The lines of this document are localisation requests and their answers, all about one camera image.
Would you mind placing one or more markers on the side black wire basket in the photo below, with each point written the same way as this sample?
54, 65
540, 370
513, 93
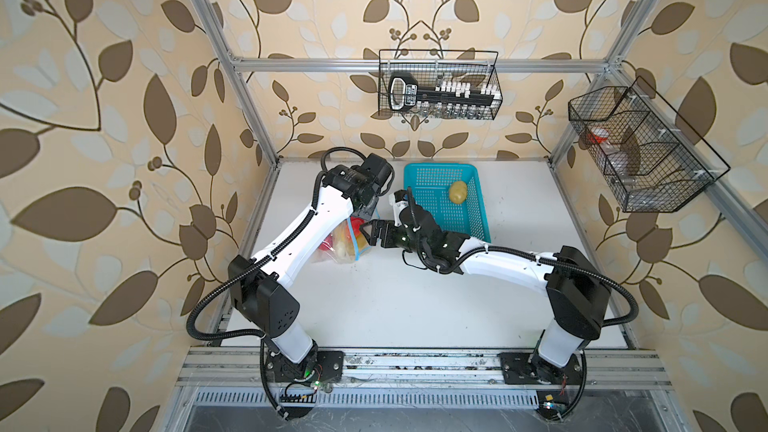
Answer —
668, 160

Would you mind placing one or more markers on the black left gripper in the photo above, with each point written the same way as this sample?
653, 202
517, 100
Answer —
369, 213

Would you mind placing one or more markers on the back black wire basket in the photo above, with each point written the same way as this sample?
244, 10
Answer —
452, 84

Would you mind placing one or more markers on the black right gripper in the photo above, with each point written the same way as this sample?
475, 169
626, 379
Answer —
387, 225

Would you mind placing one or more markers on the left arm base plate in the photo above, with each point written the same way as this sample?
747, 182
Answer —
323, 366

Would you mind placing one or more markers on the yellow toy potato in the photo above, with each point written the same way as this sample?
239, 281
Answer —
458, 192

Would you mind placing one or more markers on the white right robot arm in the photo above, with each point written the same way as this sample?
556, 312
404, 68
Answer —
583, 301

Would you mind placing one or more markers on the clear zip top bag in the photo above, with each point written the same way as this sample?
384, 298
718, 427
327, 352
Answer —
361, 246

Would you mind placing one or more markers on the yellow toy lemon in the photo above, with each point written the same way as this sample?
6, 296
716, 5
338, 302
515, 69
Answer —
344, 246

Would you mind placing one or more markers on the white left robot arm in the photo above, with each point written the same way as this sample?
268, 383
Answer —
259, 285

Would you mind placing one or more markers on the teal plastic basket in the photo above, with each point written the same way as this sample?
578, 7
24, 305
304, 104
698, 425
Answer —
431, 182

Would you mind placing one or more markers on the red capped clear bottle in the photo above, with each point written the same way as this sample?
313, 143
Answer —
598, 140

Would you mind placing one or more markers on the black tool in basket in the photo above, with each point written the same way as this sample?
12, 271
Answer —
402, 92

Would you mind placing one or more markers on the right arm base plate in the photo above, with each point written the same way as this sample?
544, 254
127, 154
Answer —
528, 368

